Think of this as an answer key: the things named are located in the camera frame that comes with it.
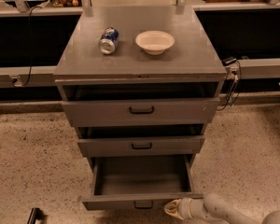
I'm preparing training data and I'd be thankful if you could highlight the grey bottom drawer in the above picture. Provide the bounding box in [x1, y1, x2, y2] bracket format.
[82, 155, 202, 210]

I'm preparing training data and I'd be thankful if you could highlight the grey top drawer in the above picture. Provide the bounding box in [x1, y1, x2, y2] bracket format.
[62, 93, 219, 127]

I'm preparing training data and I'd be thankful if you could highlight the black cables right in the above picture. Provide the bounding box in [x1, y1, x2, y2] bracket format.
[217, 59, 243, 112]

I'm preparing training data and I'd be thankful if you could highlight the grey drawer cabinet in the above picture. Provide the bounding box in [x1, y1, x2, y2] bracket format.
[52, 5, 228, 170]

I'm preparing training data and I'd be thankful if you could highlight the black power adapter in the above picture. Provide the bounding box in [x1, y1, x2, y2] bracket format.
[222, 57, 237, 66]

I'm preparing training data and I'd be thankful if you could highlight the black object on floor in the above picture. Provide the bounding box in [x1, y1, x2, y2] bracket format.
[27, 207, 44, 224]

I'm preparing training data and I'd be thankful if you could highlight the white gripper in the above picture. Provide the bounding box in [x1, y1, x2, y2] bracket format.
[164, 198, 193, 220]

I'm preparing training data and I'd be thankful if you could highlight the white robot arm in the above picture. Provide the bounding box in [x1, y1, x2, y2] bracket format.
[164, 193, 280, 224]

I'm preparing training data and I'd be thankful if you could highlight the white bowl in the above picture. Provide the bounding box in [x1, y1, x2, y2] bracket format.
[135, 31, 175, 55]

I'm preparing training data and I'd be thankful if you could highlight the black cable left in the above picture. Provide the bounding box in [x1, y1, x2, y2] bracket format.
[21, 5, 44, 87]

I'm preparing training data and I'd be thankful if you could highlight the blue soda can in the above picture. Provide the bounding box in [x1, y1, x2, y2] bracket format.
[99, 27, 119, 55]

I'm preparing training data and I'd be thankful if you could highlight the grey middle drawer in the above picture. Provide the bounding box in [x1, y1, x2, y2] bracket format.
[77, 135, 204, 158]

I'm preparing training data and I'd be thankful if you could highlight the grey drawer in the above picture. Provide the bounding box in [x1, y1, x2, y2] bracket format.
[62, 93, 219, 127]
[77, 135, 204, 158]
[82, 155, 202, 210]

